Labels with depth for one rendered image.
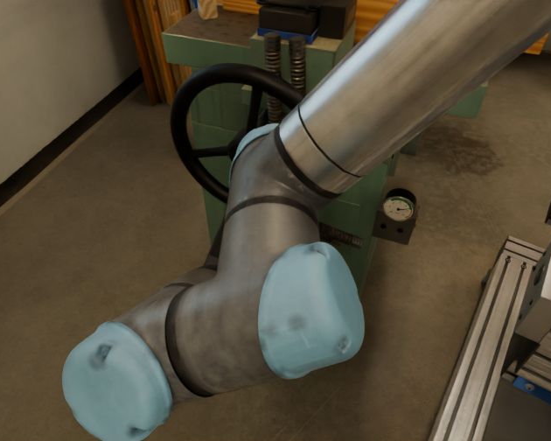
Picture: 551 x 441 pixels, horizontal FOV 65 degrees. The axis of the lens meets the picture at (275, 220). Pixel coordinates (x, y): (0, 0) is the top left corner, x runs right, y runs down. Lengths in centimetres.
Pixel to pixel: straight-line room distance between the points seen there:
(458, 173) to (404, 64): 187
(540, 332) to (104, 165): 187
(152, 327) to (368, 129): 19
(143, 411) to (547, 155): 230
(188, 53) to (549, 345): 78
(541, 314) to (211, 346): 50
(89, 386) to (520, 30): 33
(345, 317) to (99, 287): 144
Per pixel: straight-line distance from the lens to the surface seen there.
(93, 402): 31
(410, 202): 85
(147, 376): 29
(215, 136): 99
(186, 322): 28
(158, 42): 235
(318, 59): 70
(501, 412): 122
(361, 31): 87
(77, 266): 175
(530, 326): 71
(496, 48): 29
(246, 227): 30
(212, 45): 89
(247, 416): 132
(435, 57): 28
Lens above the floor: 123
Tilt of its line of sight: 45 degrees down
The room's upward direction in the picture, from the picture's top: straight up
